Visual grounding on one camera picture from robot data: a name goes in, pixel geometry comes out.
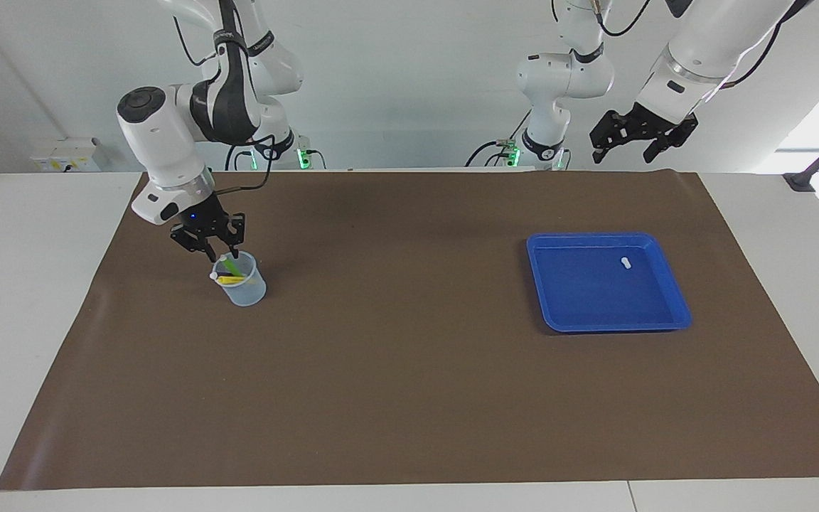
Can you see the green pen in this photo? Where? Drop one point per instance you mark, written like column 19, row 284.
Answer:
column 230, row 267

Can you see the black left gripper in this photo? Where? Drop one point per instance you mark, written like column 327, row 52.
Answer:
column 658, row 122

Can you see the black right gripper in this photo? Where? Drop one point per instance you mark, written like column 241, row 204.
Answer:
column 203, row 217

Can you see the yellow pen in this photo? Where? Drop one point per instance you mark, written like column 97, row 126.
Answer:
column 232, row 280

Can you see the brown table mat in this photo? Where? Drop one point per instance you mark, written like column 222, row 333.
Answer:
column 409, row 391

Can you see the green glowing base indicator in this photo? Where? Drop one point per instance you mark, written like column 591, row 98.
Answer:
column 512, row 153
column 303, row 158

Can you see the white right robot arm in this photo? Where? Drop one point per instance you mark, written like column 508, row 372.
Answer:
column 161, row 135

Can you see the white wall socket box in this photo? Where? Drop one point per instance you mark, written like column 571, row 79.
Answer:
column 65, row 156

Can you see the translucent plastic cup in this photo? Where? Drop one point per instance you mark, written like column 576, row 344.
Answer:
column 246, row 293

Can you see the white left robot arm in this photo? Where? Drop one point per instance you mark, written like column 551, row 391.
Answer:
column 566, row 78

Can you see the blue plastic tray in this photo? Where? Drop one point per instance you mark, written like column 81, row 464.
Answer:
column 608, row 299

